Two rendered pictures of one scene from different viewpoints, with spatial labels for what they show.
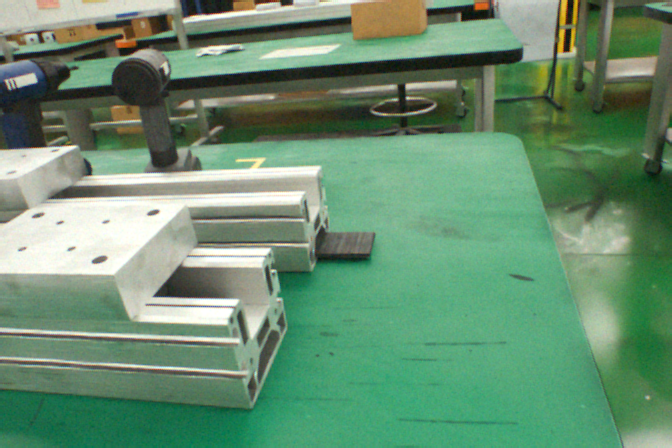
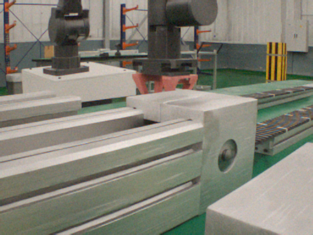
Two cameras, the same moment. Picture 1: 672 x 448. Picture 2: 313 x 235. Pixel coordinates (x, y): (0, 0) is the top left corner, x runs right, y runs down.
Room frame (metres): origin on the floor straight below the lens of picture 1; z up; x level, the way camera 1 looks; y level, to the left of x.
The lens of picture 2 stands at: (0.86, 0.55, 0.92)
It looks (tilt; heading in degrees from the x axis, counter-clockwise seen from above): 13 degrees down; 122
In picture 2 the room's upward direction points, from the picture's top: straight up
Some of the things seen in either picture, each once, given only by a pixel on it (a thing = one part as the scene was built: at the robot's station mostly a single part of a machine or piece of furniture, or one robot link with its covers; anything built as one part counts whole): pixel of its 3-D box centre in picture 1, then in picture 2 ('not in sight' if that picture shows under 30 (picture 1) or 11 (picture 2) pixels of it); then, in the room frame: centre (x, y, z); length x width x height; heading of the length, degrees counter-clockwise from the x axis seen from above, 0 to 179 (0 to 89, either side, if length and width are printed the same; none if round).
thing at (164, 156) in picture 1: (162, 125); not in sight; (0.75, 0.24, 0.89); 0.20 x 0.08 x 0.22; 6
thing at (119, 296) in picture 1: (80, 270); not in sight; (0.36, 0.21, 0.87); 0.16 x 0.11 x 0.07; 75
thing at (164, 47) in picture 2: not in sight; (164, 48); (0.58, 1.03, 0.92); 0.10 x 0.07 x 0.07; 166
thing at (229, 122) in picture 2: not in sight; (183, 141); (0.71, 0.84, 0.83); 0.12 x 0.09 x 0.10; 165
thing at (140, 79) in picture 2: not in sight; (158, 88); (0.56, 1.03, 0.85); 0.07 x 0.07 x 0.09; 76
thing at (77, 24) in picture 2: not in sight; (69, 32); (0.17, 1.20, 0.97); 0.09 x 0.05 x 0.10; 159
